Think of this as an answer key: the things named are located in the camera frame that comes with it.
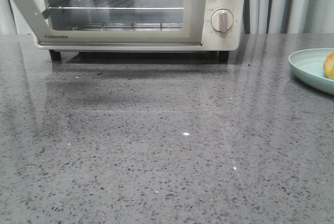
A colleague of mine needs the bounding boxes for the glass oven door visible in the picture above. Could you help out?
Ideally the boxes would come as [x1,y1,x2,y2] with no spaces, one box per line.
[14,0,206,46]

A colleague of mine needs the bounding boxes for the golden croissant bread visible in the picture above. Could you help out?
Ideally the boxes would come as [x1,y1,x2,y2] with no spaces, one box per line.
[323,52,334,80]

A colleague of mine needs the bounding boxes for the lower oven control knob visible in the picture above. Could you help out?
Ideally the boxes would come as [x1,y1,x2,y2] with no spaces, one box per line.
[211,9,233,33]

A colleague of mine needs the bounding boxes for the metal wire oven rack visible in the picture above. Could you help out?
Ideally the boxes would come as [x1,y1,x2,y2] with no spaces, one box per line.
[42,0,184,31]

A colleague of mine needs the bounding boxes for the white Toshiba toaster oven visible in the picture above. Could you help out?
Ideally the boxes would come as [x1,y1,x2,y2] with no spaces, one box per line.
[1,0,247,62]

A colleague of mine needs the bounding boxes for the light green plate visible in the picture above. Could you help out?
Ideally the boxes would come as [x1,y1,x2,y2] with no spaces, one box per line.
[288,48,333,95]

